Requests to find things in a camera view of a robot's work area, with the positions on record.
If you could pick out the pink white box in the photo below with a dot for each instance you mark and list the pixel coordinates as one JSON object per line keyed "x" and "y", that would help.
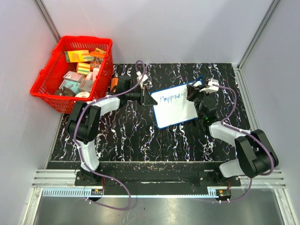
{"x": 73, "y": 76}

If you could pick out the red plastic shopping basket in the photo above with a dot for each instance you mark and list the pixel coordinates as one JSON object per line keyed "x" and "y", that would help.
{"x": 51, "y": 77}

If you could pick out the yellow green box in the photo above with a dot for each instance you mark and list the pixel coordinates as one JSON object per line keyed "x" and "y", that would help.
{"x": 77, "y": 56}

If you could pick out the blue-framed whiteboard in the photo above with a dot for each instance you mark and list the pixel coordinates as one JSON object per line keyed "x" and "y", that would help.
{"x": 172, "y": 106}

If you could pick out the teal white box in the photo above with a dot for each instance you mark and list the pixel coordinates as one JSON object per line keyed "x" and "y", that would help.
{"x": 74, "y": 86}

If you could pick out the orange snack packet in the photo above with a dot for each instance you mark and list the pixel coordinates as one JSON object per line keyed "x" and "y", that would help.
{"x": 98, "y": 55}

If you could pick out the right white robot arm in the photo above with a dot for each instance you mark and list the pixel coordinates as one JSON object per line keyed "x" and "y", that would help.
{"x": 255, "y": 154}

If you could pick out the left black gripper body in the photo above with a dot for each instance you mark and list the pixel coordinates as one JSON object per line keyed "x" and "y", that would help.
{"x": 142, "y": 96}

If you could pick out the white tape roll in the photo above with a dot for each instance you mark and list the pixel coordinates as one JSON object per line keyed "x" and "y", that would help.
{"x": 83, "y": 94}

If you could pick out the white marker with blue cap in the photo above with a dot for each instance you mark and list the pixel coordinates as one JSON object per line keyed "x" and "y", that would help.
{"x": 198, "y": 81}

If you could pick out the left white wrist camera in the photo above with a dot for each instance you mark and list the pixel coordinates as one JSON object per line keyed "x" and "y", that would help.
{"x": 141, "y": 79}

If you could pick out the orange pump bottle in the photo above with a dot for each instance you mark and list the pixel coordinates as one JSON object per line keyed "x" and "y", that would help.
{"x": 114, "y": 82}

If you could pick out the striped yellow sponge pack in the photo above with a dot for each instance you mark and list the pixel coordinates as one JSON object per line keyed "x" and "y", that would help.
{"x": 83, "y": 68}

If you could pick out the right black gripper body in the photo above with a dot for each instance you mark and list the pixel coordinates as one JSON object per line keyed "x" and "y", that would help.
{"x": 197, "y": 94}

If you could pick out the aluminium frame rail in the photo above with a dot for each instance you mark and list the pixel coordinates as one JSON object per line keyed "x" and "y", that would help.
{"x": 62, "y": 183}

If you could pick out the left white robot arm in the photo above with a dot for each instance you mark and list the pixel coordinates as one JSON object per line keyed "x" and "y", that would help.
{"x": 83, "y": 122}

